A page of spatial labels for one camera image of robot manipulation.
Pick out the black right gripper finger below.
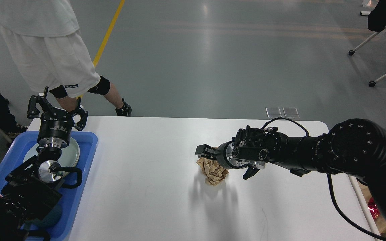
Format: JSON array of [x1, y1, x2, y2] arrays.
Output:
[[195, 144, 220, 160]]

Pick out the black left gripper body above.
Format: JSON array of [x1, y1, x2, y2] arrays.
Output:
[[37, 112, 74, 148]]

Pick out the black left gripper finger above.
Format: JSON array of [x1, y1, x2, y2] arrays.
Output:
[[69, 97, 89, 131], [26, 86, 55, 118]]

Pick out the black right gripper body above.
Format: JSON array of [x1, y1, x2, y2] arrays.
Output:
[[217, 141, 246, 169]]

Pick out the brown paper ball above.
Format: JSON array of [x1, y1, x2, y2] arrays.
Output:
[[196, 157, 229, 186]]

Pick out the light green plate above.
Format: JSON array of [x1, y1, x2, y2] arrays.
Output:
[[23, 137, 80, 183]]

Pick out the dark teal mug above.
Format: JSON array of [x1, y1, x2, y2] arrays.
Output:
[[23, 204, 63, 230]]

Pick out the crushed red soda can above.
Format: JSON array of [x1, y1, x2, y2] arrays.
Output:
[[367, 197, 381, 220]]

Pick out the brown paper bag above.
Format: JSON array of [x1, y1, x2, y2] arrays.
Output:
[[358, 183, 386, 237]]

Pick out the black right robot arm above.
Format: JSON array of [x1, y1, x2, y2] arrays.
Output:
[[195, 119, 386, 241]]

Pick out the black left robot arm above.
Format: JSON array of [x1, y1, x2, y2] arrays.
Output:
[[0, 87, 88, 241]]

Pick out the metal floor plates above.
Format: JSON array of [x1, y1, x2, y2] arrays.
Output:
[[265, 107, 300, 118]]

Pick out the blue plastic tray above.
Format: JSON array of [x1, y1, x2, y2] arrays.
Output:
[[0, 131, 98, 241]]

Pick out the person in white shorts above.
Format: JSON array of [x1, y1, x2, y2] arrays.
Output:
[[0, 0, 132, 116]]

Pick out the beige plastic bin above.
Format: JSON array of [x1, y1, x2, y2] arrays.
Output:
[[349, 176, 379, 235]]

